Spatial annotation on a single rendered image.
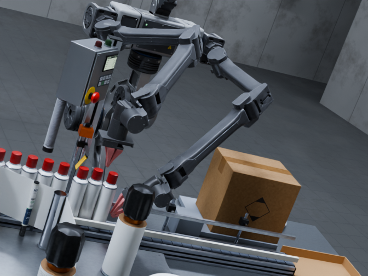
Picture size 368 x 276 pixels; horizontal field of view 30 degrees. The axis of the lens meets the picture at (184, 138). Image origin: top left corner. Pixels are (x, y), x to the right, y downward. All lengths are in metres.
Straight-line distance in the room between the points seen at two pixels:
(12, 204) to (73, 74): 0.45
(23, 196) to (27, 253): 0.18
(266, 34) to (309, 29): 0.80
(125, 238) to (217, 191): 0.74
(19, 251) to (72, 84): 0.54
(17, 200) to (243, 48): 9.07
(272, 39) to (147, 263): 9.20
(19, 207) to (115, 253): 0.34
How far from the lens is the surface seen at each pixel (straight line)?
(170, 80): 2.10
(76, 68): 2.16
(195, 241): 2.43
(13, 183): 2.16
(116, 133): 1.99
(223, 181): 2.65
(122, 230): 2.03
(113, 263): 2.08
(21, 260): 2.07
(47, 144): 2.31
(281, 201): 2.72
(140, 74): 2.83
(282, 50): 11.44
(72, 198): 2.28
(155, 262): 2.27
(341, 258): 2.93
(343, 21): 11.95
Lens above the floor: 1.95
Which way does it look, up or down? 18 degrees down
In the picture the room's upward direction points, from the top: 19 degrees clockwise
